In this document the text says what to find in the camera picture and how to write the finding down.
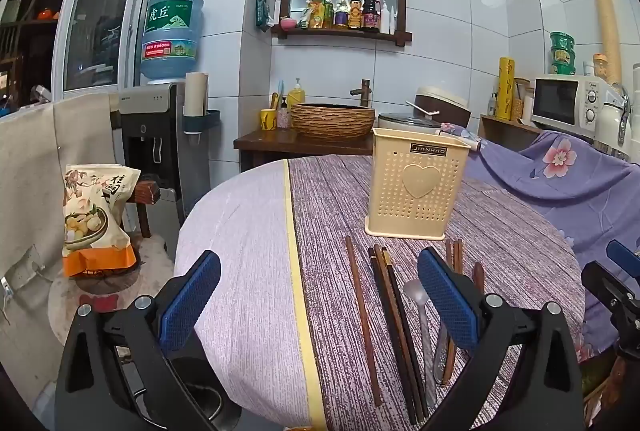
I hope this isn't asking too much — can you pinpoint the printed snack bag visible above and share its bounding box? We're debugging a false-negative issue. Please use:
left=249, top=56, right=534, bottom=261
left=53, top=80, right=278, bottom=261
left=62, top=164, right=142, bottom=280

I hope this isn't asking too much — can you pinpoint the purple striped tablecloth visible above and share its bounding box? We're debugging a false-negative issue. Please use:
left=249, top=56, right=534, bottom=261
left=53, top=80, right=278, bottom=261
left=287, top=155, right=587, bottom=431

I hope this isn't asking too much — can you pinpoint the wooden spoon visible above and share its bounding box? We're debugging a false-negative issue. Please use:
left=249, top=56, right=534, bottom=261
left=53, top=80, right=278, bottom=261
left=442, top=261, right=487, bottom=386

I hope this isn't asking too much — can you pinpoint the bronze faucet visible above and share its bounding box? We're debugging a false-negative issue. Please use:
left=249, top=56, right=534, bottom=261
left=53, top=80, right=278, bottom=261
left=349, top=79, right=374, bottom=107

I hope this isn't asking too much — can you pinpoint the dark soy sauce bottle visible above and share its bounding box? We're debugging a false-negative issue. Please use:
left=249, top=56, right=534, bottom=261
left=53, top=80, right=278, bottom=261
left=362, top=0, right=380, bottom=32

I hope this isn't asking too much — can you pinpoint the cream plastic utensil holder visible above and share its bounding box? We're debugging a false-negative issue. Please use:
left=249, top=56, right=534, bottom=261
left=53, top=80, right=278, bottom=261
left=363, top=127, right=472, bottom=242

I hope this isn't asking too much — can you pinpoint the sliding glass window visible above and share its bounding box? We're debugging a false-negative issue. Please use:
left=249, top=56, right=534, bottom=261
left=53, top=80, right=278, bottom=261
left=51, top=0, right=152, bottom=98

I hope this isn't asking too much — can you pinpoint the woven brown basin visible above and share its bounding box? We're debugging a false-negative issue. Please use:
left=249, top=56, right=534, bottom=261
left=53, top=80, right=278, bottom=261
left=290, top=103, right=376, bottom=142

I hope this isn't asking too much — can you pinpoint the brown white rice cooker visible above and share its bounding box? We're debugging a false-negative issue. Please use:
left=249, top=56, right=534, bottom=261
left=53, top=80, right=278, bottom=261
left=414, top=85, right=472, bottom=130

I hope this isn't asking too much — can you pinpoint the grey water dispenser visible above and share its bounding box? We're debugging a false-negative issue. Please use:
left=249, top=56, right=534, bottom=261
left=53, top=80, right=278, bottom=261
left=117, top=82, right=212, bottom=224

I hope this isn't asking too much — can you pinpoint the wooden side cabinet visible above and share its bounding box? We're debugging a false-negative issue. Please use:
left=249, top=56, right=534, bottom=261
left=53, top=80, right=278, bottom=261
left=477, top=113, right=544, bottom=142

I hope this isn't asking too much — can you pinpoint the beige draped cloth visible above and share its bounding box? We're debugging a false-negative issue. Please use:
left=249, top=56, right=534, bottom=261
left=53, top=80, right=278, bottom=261
left=0, top=92, right=127, bottom=412

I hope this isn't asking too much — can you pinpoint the dark wooden display shelf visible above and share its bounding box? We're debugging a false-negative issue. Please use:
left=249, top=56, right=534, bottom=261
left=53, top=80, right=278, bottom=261
left=0, top=0, right=63, bottom=112

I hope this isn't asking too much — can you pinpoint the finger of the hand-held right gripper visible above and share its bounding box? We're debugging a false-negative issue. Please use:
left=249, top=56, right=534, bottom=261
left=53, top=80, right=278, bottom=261
left=581, top=260, right=640, bottom=362
left=606, top=239, right=640, bottom=276

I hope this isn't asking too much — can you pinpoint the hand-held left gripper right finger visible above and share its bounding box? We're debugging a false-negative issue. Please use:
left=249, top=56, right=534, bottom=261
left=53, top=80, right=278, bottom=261
left=416, top=247, right=587, bottom=431

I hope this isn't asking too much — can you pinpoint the white kettle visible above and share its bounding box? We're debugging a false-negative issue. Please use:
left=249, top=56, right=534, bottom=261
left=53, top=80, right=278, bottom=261
left=596, top=86, right=634, bottom=150

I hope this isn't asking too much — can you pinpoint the purple floral cloth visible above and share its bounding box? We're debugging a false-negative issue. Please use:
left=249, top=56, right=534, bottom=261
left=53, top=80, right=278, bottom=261
left=451, top=122, right=640, bottom=359

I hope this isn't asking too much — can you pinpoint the pale lilac tablecloth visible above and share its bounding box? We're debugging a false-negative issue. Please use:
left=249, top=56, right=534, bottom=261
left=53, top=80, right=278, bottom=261
left=174, top=160, right=313, bottom=431

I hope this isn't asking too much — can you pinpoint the metal spoon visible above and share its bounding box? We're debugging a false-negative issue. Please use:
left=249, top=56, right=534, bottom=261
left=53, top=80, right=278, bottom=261
left=433, top=327, right=452, bottom=385

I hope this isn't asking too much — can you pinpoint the blue water jug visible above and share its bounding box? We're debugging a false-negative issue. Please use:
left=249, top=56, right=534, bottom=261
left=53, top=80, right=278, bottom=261
left=140, top=0, right=205, bottom=85

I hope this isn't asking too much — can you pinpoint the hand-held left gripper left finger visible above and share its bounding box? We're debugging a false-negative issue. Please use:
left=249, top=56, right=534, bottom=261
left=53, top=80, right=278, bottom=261
left=54, top=250, right=222, bottom=431

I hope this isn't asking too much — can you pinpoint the wooden washstand counter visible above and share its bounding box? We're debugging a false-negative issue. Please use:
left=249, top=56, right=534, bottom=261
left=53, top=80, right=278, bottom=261
left=233, top=127, right=375, bottom=172

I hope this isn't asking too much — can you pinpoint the tall beige rolled mat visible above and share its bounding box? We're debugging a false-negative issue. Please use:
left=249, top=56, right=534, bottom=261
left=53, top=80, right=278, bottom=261
left=592, top=0, right=624, bottom=84

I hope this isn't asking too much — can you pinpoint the dark wooden stool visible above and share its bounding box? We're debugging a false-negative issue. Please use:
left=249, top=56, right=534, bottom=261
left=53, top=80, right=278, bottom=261
left=125, top=180, right=162, bottom=239

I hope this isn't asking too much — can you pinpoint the clear plastic spoon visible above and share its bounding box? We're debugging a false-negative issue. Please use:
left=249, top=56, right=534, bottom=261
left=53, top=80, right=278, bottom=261
left=403, top=279, right=438, bottom=409

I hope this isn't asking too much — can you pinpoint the white microwave oven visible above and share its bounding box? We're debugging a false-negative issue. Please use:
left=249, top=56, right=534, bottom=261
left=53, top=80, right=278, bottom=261
left=529, top=75, right=624, bottom=140

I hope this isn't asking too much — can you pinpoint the yellow printed roll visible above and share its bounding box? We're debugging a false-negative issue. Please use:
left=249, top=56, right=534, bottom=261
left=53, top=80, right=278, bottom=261
left=496, top=56, right=516, bottom=122

